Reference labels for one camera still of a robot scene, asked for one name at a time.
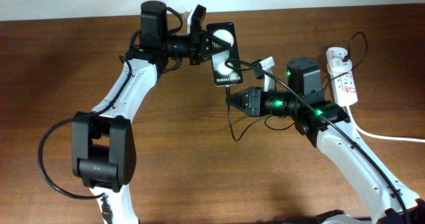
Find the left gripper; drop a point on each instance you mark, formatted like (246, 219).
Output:
(202, 52)

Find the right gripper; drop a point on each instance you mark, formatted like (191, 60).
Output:
(256, 101)

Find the black smartphone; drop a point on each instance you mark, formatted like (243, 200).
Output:
(224, 76)

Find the white power strip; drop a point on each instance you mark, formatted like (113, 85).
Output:
(343, 85)

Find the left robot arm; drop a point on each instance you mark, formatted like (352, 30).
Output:
(103, 149)

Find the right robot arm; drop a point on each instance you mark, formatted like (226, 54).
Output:
(329, 128)

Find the white charger plug adapter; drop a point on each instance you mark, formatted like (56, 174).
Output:
(338, 66)

